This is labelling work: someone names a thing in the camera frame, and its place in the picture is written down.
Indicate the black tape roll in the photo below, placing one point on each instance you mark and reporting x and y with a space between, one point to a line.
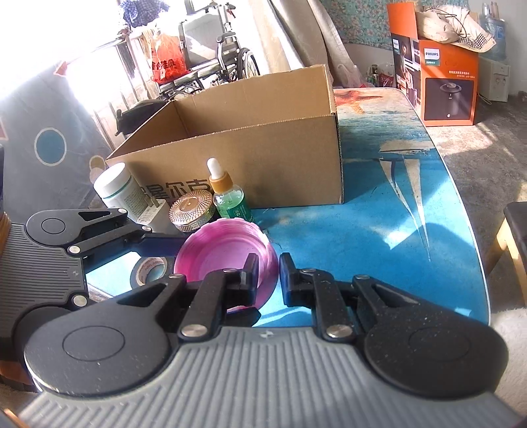
142 267

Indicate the blue hanging cloth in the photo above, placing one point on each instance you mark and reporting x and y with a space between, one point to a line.
138 12

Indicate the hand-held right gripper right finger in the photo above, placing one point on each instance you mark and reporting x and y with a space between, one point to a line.
288 280

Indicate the floral wall cloth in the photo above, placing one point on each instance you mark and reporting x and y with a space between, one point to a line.
362 20

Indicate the orange appliance box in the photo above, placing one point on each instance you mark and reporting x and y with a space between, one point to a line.
448 86

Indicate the white pill bottle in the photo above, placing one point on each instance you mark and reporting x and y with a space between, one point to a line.
115 189

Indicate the folding wheelchair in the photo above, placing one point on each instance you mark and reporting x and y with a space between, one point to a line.
214 53

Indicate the white water dispenser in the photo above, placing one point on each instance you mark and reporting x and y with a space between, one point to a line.
494 80

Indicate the beige curtain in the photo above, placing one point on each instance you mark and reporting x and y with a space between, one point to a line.
304 37

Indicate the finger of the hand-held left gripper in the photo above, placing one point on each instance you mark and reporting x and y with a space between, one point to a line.
160 247

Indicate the white charger plug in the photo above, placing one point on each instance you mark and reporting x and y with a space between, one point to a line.
154 216

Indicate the brown cardboard box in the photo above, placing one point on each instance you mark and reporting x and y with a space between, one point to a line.
271 160

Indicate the white fluffy mat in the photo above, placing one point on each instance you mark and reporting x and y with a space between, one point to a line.
512 337

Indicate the green dropper bottle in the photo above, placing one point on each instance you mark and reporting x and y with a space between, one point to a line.
230 201

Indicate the blue blanket with circles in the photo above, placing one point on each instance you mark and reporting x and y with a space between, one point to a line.
49 164

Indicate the clear plastic bag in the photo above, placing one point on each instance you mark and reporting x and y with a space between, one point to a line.
352 76

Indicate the black jar with gold lid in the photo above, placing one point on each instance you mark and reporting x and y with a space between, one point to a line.
191 210

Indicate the blue water jug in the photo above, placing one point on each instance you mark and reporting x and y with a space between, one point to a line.
496 33

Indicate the beige checkered hat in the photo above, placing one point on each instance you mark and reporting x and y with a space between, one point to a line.
457 29

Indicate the red plastic bag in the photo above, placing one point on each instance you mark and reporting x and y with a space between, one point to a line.
166 59

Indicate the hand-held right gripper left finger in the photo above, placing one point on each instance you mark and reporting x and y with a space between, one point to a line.
249 276

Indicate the group of small bottles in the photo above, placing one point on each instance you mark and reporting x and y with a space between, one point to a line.
378 76

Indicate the pink plastic bowl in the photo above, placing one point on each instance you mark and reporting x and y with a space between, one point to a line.
214 251

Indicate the dark seat wooden stool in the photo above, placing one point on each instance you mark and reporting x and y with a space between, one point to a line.
514 230

